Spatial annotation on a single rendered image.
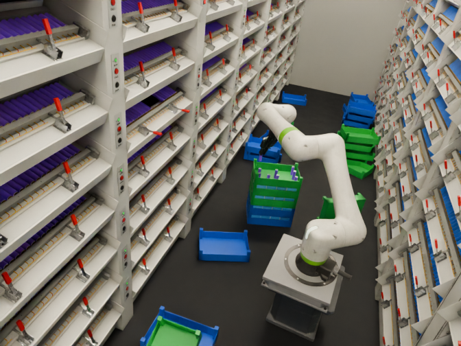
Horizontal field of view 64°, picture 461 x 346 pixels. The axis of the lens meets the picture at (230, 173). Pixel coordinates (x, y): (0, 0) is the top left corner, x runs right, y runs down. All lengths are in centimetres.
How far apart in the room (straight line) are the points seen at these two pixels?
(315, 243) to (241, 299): 61
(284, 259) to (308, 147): 54
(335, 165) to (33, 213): 124
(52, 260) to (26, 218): 21
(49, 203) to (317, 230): 105
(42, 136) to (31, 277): 41
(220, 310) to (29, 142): 133
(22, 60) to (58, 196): 40
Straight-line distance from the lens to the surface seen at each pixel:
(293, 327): 201
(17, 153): 103
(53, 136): 109
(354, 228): 173
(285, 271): 179
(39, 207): 116
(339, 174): 177
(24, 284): 123
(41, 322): 139
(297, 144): 171
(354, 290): 233
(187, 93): 189
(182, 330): 181
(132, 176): 158
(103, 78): 121
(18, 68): 97
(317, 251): 169
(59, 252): 130
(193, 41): 181
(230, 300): 208
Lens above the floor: 160
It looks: 31 degrees down
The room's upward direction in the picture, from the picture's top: 8 degrees clockwise
